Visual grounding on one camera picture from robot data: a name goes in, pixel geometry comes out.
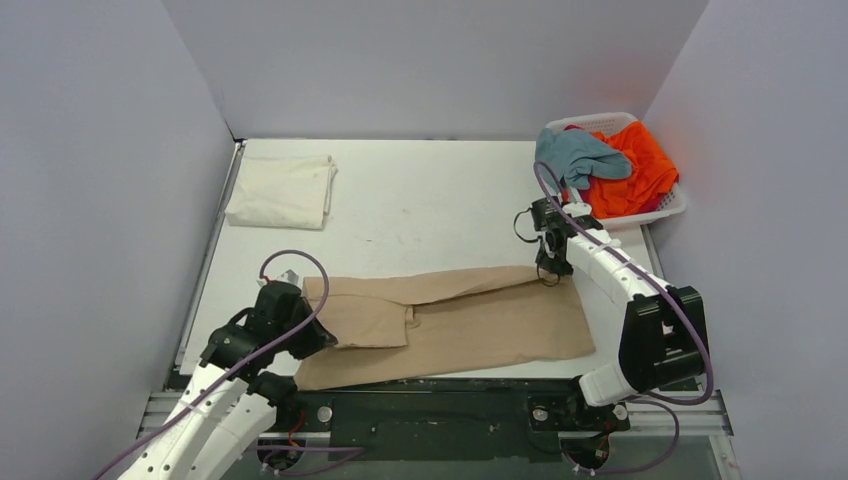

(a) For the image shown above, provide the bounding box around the tan t shirt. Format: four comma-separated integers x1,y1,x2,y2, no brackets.
294,266,595,390

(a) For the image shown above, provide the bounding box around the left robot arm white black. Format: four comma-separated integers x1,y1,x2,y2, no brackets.
121,280,336,479

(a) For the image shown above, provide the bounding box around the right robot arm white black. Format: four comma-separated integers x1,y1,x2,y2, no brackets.
526,198,710,432

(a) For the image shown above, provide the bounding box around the blue grey t shirt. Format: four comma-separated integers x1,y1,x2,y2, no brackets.
535,128,632,190

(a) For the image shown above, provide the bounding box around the folded cream t shirt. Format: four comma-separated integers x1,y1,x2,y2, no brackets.
225,155,337,230

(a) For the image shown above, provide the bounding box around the orange t shirt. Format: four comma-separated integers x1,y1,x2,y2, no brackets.
578,121,680,221

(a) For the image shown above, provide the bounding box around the white plastic laundry basket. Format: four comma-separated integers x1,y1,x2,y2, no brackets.
547,112,686,229

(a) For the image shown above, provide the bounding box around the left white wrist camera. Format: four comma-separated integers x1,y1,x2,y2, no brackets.
274,269,300,285

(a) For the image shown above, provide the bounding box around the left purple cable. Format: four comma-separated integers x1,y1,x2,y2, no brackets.
89,249,366,480

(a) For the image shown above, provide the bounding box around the aluminium rail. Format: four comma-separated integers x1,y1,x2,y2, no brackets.
137,391,734,438

